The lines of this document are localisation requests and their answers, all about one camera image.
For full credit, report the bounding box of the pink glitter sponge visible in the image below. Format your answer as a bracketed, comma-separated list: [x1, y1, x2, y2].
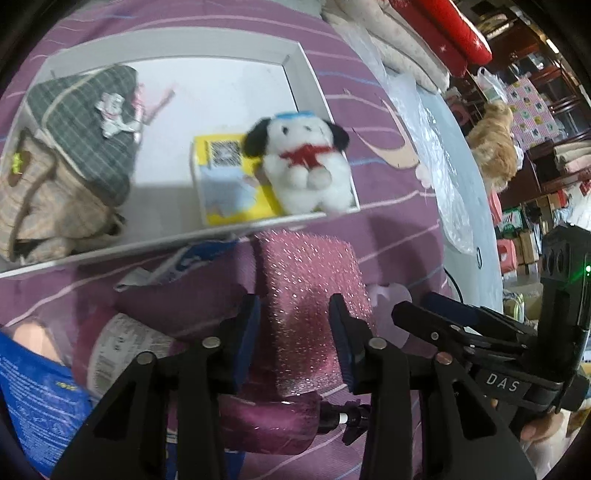
[256, 230, 375, 397]

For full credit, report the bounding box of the white plush puppy toy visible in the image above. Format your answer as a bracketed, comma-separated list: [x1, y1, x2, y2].
[242, 112, 355, 215]

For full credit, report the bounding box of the yellow tissue packet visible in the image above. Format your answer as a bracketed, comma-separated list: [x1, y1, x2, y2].
[193, 133, 283, 226]

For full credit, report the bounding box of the blue printed package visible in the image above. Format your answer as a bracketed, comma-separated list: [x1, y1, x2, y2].
[1, 335, 92, 477]

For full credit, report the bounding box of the lilac soft pad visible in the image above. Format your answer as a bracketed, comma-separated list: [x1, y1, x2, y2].
[367, 283, 412, 348]

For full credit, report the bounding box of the person's right hand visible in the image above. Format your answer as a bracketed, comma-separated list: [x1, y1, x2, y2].
[520, 399, 590, 468]

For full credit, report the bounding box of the purple striped bed sheet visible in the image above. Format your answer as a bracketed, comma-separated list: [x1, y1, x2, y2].
[0, 0, 463, 480]

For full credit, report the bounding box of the clear plastic bag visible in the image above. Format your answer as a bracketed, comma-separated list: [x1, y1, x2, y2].
[335, 22, 476, 255]

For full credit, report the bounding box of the golden plush dog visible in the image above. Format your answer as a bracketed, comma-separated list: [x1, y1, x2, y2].
[466, 100, 518, 194]

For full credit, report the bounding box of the beige plaid cloth bag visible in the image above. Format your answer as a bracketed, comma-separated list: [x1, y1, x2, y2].
[1, 129, 123, 265]

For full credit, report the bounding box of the white floral quilt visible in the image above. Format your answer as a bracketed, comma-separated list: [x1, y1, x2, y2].
[322, 0, 451, 93]

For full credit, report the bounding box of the red pillow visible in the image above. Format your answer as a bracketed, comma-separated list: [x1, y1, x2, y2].
[388, 0, 493, 78]

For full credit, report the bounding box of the grey plaid slipper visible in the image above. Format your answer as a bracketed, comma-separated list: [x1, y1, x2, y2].
[26, 65, 143, 207]

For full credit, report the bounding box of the white shallow cardboard box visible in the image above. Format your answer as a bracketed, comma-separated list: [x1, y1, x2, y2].
[29, 27, 332, 263]

